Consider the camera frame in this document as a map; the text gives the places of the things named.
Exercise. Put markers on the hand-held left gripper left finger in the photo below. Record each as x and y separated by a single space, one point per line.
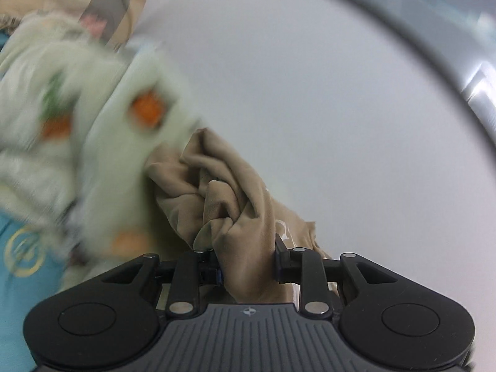
209 269

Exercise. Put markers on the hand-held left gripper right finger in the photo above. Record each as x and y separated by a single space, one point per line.
283 267

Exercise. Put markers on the tan t-shirt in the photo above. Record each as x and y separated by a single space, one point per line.
240 217

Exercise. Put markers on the green printed fleece blanket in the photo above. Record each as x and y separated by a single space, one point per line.
100 143

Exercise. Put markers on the teal patterned bed sheet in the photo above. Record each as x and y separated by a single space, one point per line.
23 317

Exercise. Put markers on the checked beige grey pillow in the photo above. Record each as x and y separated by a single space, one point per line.
97 0

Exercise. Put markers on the framed wall picture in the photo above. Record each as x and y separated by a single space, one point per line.
445 27

